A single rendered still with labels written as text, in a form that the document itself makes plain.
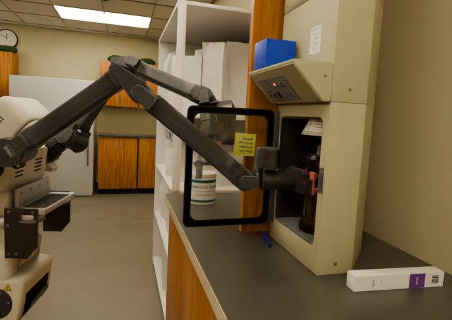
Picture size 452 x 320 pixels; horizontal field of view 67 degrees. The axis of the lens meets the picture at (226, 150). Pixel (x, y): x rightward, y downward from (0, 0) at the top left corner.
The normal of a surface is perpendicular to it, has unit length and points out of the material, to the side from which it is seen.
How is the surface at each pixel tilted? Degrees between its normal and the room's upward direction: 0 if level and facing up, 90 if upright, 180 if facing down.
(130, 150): 90
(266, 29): 90
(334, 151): 90
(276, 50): 90
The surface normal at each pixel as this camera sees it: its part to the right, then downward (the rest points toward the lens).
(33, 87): 0.28, 0.11
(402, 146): -0.96, -0.02
